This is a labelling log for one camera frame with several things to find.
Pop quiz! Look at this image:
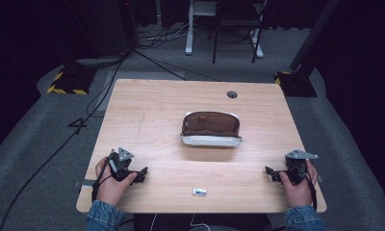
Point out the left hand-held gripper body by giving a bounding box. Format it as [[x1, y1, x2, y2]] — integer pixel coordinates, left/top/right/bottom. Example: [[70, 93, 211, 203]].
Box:
[[108, 146, 136, 183]]

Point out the black yellow striped stand base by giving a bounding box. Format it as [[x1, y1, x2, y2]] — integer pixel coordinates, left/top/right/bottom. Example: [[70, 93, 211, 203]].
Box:
[[46, 63, 98, 96], [273, 69, 319, 98]]

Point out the dark slanted stand pole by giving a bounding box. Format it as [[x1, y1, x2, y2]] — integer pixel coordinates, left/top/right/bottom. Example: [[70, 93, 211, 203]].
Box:
[[288, 0, 343, 72]]

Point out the grey tape strip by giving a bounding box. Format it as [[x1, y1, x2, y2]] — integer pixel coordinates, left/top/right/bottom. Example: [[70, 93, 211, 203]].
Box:
[[72, 178, 97, 189]]

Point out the person's dark torso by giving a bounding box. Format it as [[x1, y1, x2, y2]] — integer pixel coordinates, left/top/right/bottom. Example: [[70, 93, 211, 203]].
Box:
[[132, 213, 273, 231]]

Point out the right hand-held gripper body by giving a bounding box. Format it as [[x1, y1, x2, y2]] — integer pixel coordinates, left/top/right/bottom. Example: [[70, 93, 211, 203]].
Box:
[[278, 148, 320, 186]]

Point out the person's right hand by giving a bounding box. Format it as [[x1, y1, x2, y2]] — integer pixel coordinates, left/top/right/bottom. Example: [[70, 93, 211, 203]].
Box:
[[278, 159, 320, 208]]

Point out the white desk frame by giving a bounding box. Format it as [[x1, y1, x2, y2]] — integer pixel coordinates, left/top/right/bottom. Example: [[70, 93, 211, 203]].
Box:
[[184, 0, 266, 60]]

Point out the white earphone cable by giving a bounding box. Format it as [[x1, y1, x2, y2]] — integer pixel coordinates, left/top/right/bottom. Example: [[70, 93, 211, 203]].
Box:
[[147, 213, 212, 231]]

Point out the black chair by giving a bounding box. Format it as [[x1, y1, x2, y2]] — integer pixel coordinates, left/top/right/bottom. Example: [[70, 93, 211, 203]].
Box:
[[208, 0, 268, 64]]

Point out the bundle of floor cables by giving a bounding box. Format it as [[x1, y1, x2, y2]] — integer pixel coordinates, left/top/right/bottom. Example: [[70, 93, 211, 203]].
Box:
[[136, 18, 194, 51]]

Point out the person's left hand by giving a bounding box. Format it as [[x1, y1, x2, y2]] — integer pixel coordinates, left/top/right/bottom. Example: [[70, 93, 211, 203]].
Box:
[[94, 156, 139, 208]]

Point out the black wrist strap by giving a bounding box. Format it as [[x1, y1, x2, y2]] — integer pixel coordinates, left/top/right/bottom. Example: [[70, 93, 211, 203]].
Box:
[[90, 157, 115, 202], [303, 168, 319, 212]]

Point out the open brown and white pouch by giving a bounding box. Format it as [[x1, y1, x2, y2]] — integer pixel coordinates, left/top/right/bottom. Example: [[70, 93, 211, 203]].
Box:
[[179, 110, 244, 148]]

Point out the long black floor cable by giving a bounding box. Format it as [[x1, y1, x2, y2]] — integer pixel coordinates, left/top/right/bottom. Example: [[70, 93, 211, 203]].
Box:
[[0, 54, 127, 231]]

